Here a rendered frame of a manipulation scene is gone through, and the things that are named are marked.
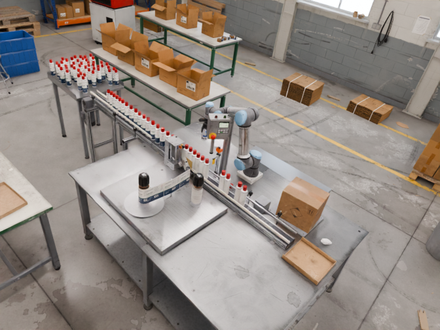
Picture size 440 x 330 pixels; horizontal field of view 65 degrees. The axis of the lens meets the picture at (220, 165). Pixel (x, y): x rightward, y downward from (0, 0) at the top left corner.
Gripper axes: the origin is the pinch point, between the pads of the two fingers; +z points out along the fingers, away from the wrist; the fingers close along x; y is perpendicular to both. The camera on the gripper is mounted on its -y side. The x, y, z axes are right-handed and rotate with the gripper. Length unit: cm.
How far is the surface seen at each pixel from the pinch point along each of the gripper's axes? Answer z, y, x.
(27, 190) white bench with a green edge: 20, -51, -151
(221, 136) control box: -32, 43, -29
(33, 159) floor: 99, -195, -95
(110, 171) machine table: 17, -27, -89
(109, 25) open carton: -12, -292, 92
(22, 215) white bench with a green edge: 20, -28, -166
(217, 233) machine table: 17, 85, -72
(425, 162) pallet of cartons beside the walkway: 69, 170, 276
